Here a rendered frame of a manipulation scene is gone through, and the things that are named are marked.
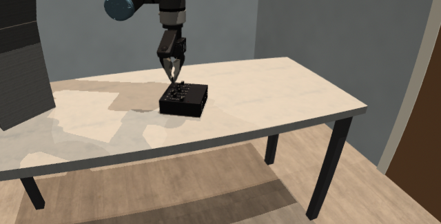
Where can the black lighting desk panel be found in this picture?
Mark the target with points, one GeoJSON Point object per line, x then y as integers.
{"type": "Point", "coordinates": [189, 101]}

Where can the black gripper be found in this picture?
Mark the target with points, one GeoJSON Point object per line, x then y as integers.
{"type": "Point", "coordinates": [178, 54]}

